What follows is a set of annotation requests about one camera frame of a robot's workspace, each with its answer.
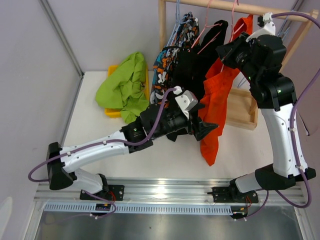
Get black shorts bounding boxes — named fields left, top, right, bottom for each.
left=164, top=19, right=230, bottom=143

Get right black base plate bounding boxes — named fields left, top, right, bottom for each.
left=207, top=186, right=259, bottom=204

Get blue patterned shorts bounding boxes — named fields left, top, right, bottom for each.
left=149, top=46, right=182, bottom=104

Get yellow plastic tray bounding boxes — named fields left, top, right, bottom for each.
left=104, top=64, right=150, bottom=118

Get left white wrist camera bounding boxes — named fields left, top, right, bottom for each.
left=173, top=86, right=199, bottom=120

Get green shorts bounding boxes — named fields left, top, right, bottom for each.
left=95, top=51, right=149, bottom=124

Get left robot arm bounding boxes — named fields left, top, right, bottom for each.
left=47, top=103, right=218, bottom=200

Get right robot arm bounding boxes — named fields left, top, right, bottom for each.
left=216, top=33, right=317, bottom=202

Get wooden clothes rack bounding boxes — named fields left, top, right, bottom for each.
left=158, top=0, right=313, bottom=130

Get aluminium mounting rail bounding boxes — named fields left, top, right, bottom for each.
left=34, top=178, right=307, bottom=206

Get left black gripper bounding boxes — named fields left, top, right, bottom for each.
left=152, top=103, right=218, bottom=141

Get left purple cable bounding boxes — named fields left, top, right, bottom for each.
left=27, top=87, right=180, bottom=222

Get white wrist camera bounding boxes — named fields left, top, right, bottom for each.
left=245, top=12, right=276, bottom=43
left=173, top=86, right=199, bottom=120

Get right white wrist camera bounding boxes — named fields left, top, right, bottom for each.
left=245, top=12, right=276, bottom=43

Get slotted cable duct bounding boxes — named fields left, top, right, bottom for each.
left=44, top=202, right=247, bottom=216

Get orange patterned camo shorts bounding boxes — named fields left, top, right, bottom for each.
left=169, top=11, right=200, bottom=49

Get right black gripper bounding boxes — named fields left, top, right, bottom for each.
left=216, top=31, right=261, bottom=85

